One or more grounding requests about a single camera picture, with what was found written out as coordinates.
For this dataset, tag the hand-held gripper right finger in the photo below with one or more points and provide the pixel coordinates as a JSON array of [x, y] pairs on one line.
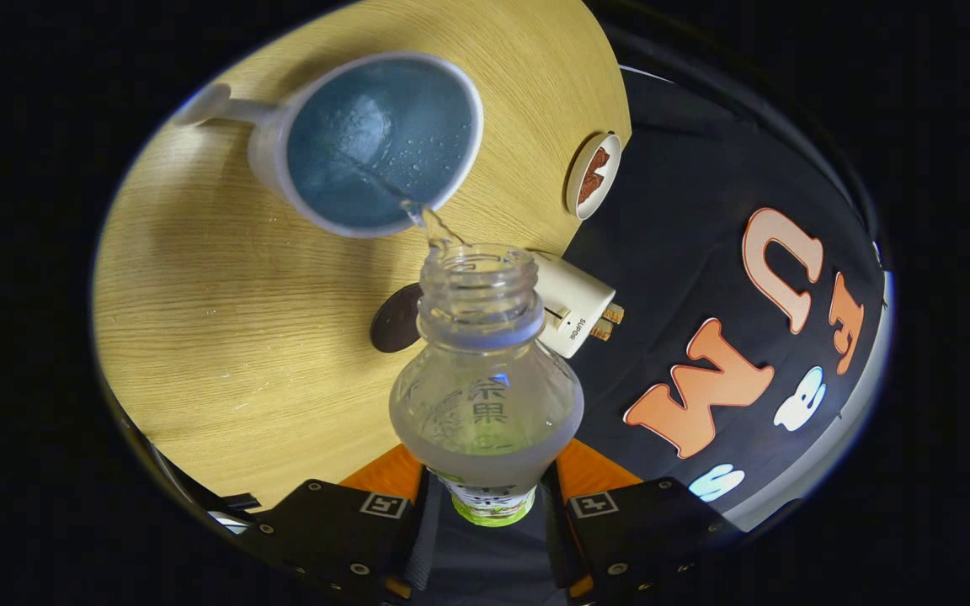
[[559, 539]]

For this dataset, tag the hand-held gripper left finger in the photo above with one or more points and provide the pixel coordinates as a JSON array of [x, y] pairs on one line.
[[418, 539]]

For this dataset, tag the clear plastic juice bottle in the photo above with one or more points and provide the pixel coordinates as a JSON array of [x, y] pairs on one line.
[[485, 404]]

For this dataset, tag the toast slice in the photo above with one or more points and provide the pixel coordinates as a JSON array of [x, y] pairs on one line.
[[600, 331], [613, 314]]

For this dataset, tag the white toaster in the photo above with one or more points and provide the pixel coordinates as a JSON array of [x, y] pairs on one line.
[[573, 303]]

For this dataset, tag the brown food piece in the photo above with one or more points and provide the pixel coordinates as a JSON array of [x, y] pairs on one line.
[[599, 164], [590, 192]]

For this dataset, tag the white oval plate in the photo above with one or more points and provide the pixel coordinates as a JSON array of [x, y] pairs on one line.
[[573, 181]]

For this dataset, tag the white cup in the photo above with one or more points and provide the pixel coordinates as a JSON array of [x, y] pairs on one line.
[[451, 109]]

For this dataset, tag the dark round coaster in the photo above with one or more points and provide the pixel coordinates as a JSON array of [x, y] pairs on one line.
[[392, 324]]

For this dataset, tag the wooden table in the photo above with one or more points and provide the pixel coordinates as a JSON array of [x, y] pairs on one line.
[[199, 337]]

